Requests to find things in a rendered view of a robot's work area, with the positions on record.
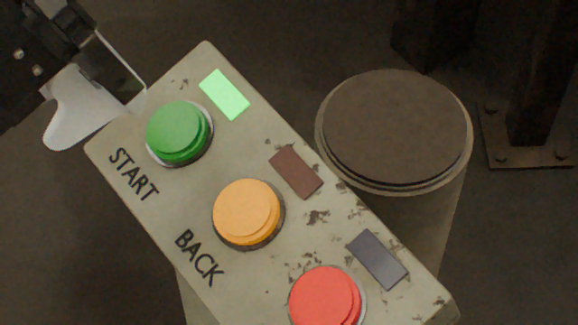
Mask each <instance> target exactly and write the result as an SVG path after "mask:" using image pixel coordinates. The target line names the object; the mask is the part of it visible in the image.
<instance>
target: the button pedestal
mask: <svg viewBox="0 0 578 325"><path fill-rule="evenodd" d="M215 70H219V71H220V72H221V74H222V75H223V76H224V77H225V78H226V79H227V80H228V81H229V82H230V83H231V84H232V85H233V86H234V87H235V88H236V89H237V91H238V92H239V93H240V94H241V95H242V96H243V97H244V98H245V99H246V101H247V102H249V103H250V106H247V107H246V108H245V109H244V110H243V111H242V112H241V113H239V114H238V115H237V116H236V117H235V118H234V119H232V120H230V118H229V117H228V116H226V115H225V114H224V113H223V112H222V111H221V110H220V108H219V107H218V106H217V105H216V104H215V103H214V102H213V101H212V99H211V98H210V96H209V95H208V94H207V93H205V92H204V91H203V90H202V89H201V88H200V86H199V85H200V84H201V82H202V81H203V80H205V79H207V77H208V76H209V75H210V74H211V73H212V72H213V71H215ZM175 101H184V102H189V103H192V104H193V105H195V106H196V107H197V108H198V109H199V110H200V111H201V112H202V114H203V115H205V117H207V120H208V124H209V133H208V137H207V140H205V143H204V145H203V146H202V147H201V149H200V150H199V151H198V152H197V153H196V154H195V155H193V156H192V157H191V158H190V159H188V160H184V161H181V162H167V161H164V160H162V159H160V158H159V157H157V156H156V155H155V154H154V153H153V152H152V151H151V150H150V148H149V146H148V144H147V141H146V129H147V126H148V123H149V120H150V118H151V117H152V115H153V114H154V113H155V112H156V111H157V110H158V109H159V108H160V107H162V106H165V105H167V104H169V103H172V102H175ZM286 144H288V145H289V146H291V147H292V148H293V149H294V150H295V151H296V153H297V154H298V155H299V156H300V157H301V158H302V159H303V160H304V161H305V162H306V164H307V165H308V166H309V167H310V168H311V170H313V171H314V172H315V173H316V174H317V175H318V176H319V177H320V178H321V179H322V180H323V181H324V183H323V185H322V186H321V187H320V188H319V189H318V190H317V191H316V192H314V194H311V195H310V196H309V197H308V198H307V199H306V200H303V199H302V198H301V197H300V195H299V194H298V193H297V192H296V191H295V190H294V189H293V188H292V187H291V186H289V183H288V182H287V181H286V180H285V179H284V178H283V177H282V176H281V175H280V173H279V172H278V171H277V170H276V169H275V168H274V167H273V166H272V165H271V164H270V162H269V161H268V159H270V158H271V157H273V156H274V155H275V154H276V153H277V152H278V151H279V150H281V149H282V148H283V147H284V146H285V145H286ZM84 149H85V153H86V154H87V156H88V157H89V158H90V160H91V161H92V162H93V164H94V165H95V166H96V167H97V169H98V170H99V171H100V173H101V174H102V175H104V177H105V178H106V179H107V181H108V182H109V183H110V186H111V187H112V188H113V189H114V191H115V192H116V193H117V195H118V196H119V197H120V199H121V200H122V201H123V202H124V203H125V204H126V205H127V207H128V208H129V209H130V211H131V212H132V213H133V214H134V216H135V217H136V219H137V220H138V221H139V222H140V224H141V225H142V227H143V229H145V230H146V231H147V233H148V234H149V235H150V237H151V238H152V239H153V240H154V242H155V243H156V244H157V245H158V247H159V248H160V250H161V251H162V252H163V254H164V255H166V256H167V258H168V259H169V260H170V262H171V263H172V264H173V266H174V269H175V273H176V277H177V281H178V285H179V290H180V295H181V298H182V306H183V310H184V315H185V319H187V323H188V325H296V324H295V323H294V320H293V318H292V316H291V312H289V306H288V302H289V295H291V292H292V289H293V287H294V285H295V283H296V282H297V280H298V279H299V278H300V277H301V276H302V275H304V274H305V273H307V272H309V271H310V270H313V269H316V267H320V266H331V267H336V269H339V270H341V271H342V272H344V273H345V274H347V275H348V276H349V277H350V278H351V280H352V281H354V282H355V284H356V285H357V286H358V288H359V293H360V298H361V308H360V314H359V317H358V319H357V321H356V323H355V324H354V325H453V324H454V323H456V322H457V321H458V320H459V318H460V317H461V314H460V312H459V310H458V308H457V305H456V303H454V301H453V299H452V296H451V295H450V293H449V292H448V291H447V290H446V289H445V288H444V286H443V285H442V284H441V283H440V282H439V281H438V280H437V279H436V278H434V277H433V276H432V274H431V273H430V272H429V271H428V270H427V269H426V268H425V266H424V265H423V264H422V263H421V262H420V261H419V260H418V259H417V258H416V257H414V256H413V255H412V253H411V252H410V251H409V250H408V249H407V248H406V246H405V245H404V244H403V243H402V242H401V241H400V240H399V239H398V238H397V237H396V236H394V235H393V234H392V233H391V231H390V230H389V229H388V228H387V227H386V225H385V224H384V223H383V222H382V221H381V220H380V219H379V218H378V217H377V216H376V215H374V214H373V213H372V212H371V211H370V209H369V208H368V207H367V206H366V204H365V203H364V202H363V201H362V200H361V199H360V198H359V197H358V196H357V195H356V194H355V193H354V192H352V191H351V190H350V188H349V187H348V186H347V185H346V183H345V182H344V181H343V180H342V179H341V178H340V177H339V176H338V175H337V174H336V173H335V172H334V171H332V170H331V169H330V167H329V166H328V165H327V164H326V162H325V161H324V160H323V159H322V158H321V157H320V156H319V155H318V154H317V153H316V152H315V151H314V150H313V149H311V148H310V146H309V145H308V144H307V143H306V142H305V141H304V140H303V139H302V137H301V136H299V135H298V134H297V133H296V132H295V131H294V130H293V129H292V127H290V126H289V125H288V124H287V123H286V122H285V120H284V119H283V118H282V117H281V116H280V115H279V114H278V113H277V112H276V111H275V110H274V109H273V108H272V107H271V106H270V104H268V103H267V102H266V101H265V99H264V98H263V97H262V96H261V95H260V94H259V93H258V92H257V91H256V90H255V89H254V88H253V87H252V86H251V85H250V84H249V82H247V81H246V80H245V78H244V77H243V76H242V75H241V74H240V73H239V72H238V71H237V70H236V69H235V68H234V67H233V66H232V65H231V64H230V63H229V62H228V60H226V59H225V57H224V56H223V55H222V54H221V53H220V52H219V51H218V50H217V49H216V48H215V47H214V46H213V45H212V44H211V43H210V42H206V41H204V42H202V43H200V44H199V45H198V46H197V47H196V48H195V49H194V50H192V51H191V52H190V53H189V54H188V55H187V56H184V57H183V58H182V60H181V61H180V62H179V63H177V64H176V65H175V66H174V67H173V68H172V69H171V70H169V71H168V72H167V73H166V74H165V75H163V76H161V77H160V78H159V80H158V81H157V82H156V83H154V84H153V85H152V86H151V87H150V88H149V89H148V90H146V109H145V110H142V111H141V112H140V113H139V114H138V115H137V116H136V115H135V114H121V115H119V116H116V117H115V118H114V119H113V120H112V121H111V123H110V124H108V125H107V126H106V127H105V128H103V129H102V130H100V131H99V132H98V133H97V134H96V135H95V136H94V137H92V138H91V139H90V140H89V141H88V143H87V144H86V145H85V146H84ZM247 178H249V179H256V180H260V181H262V182H264V183H265V184H266V186H267V187H270V188H271V190H272V191H273V192H274V193H275V195H276V197H277V198H278V201H279V207H280V215H279V219H278V221H277V224H276V226H275V229H274V231H273V232H272V233H271V234H270V235H268V236H267V237H266V238H265V239H263V240H261V241H260V242H258V243H255V244H253V245H244V246H243V245H237V244H234V243H232V242H230V241H228V240H227V239H226V238H224V237H223V236H222V235H221V234H220V233H219V232H218V230H217V229H216V226H215V224H214V220H213V209H214V204H215V201H216V199H217V197H218V196H219V194H220V193H221V192H222V191H223V190H224V189H225V188H226V187H228V186H229V185H230V183H232V182H233V181H237V180H241V179H247ZM366 228H367V229H368V230H369V231H370V233H371V234H372V235H373V236H375V237H376V238H377V239H378V240H379V241H380V242H381V243H382V244H383V245H384V246H385V247H386V250H387V251H388V252H389V253H390V254H391V255H392V256H393V257H395V258H396V259H397V260H398V261H399V262H400V263H401V265H402V266H403V267H404V268H405V269H406V270H407V272H408V274H407V275H406V276H405V277H404V278H402V279H401V280H400V281H399V282H398V283H397V284H396V285H394V286H392V287H391V289H390V290H389V291H388V292H387V291H386V290H385V289H384V287H383V286H382V285H381V284H380V283H379V281H378V280H377V279H376V278H375V277H373V276H372V275H371V274H370V273H369V272H368V270H367V269H366V267H365V266H364V265H363V264H362V263H361V262H360V261H359V260H358V258H357V257H356V256H354V255H353V254H352V253H351V252H350V251H349V249H348V248H347V247H346V245H347V244H348V243H349V242H350V241H351V240H352V239H355V238H356V237H357V236H358V235H359V234H360V233H361V232H362V231H364V230H365V229H366Z"/></svg>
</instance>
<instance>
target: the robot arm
mask: <svg viewBox="0 0 578 325"><path fill-rule="evenodd" d="M98 27H99V25H98V23H97V22H96V21H95V19H94V18H93V17H92V15H91V14H90V13H89V12H88V11H87V10H85V9H84V7H83V6H82V5H81V4H80V3H79V2H78V0H0V136H2V135H3V134H4V133H5V132H7V131H8V130H9V129H11V128H12V127H13V128H16V127H17V126H18V125H19V124H20V122H21V121H23V120H24V119H25V118H26V117H28V116H29V115H30V114H31V113H32V112H33V111H34V110H35V109H36V108H37V107H39V106H41V105H43V104H46V103H48V101H49V100H51V99H53V98H56V99H57V102H58V109H57V111H56V113H55V115H54V117H53V119H52V120H51V123H50V125H49V127H48V129H47V130H46V132H45V134H43V137H42V140H43V143H44V144H46V146H47V147H49V148H50V149H52V150H55V151H59V150H65V149H68V148H70V147H72V146H73V145H74V144H76V143H77V141H79V140H80V139H82V138H85V137H86V136H88V135H90V134H91V133H93V132H94V131H96V130H97V129H99V128H100V127H101V126H103V125H106V124H107V123H109V121H110V120H112V119H113V118H115V117H116V116H119V115H121V114H135V115H136V116H137V115H138V114H139V113H140V112H141V111H142V110H145V109H146V85H145V84H144V83H143V81H142V80H141V79H140V78H139V77H138V76H137V75H136V73H135V72H134V71H133V70H132V69H131V68H130V67H129V66H128V65H127V63H126V62H125V61H123V59H122V58H121V57H120V56H119V55H118V54H117V52H116V51H115V50H114V49H113V48H112V47H111V46H110V45H109V44H108V42H107V41H106V39H104V38H103V37H102V36H101V35H100V34H99V33H98V31H97V28H98ZM89 79H93V80H92V81H89Z"/></svg>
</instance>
